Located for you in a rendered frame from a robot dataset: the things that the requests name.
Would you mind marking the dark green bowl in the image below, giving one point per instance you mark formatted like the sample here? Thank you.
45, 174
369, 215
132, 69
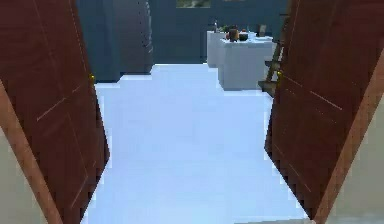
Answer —
243, 36

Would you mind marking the white kitchen counter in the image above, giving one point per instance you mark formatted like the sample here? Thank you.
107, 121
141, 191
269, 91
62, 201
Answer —
243, 61

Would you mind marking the dark framed object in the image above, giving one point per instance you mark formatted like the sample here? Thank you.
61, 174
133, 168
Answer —
262, 30

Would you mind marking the dark red room door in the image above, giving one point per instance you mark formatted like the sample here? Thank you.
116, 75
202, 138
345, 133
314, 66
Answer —
50, 100
320, 100

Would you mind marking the window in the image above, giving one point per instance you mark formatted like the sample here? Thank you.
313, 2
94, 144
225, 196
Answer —
193, 3

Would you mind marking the grey fridge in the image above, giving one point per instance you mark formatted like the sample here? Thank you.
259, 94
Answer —
130, 36

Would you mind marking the brown jar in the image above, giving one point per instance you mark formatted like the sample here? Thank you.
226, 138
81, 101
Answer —
233, 34

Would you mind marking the brown wooden chair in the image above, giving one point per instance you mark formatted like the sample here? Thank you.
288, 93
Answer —
273, 66

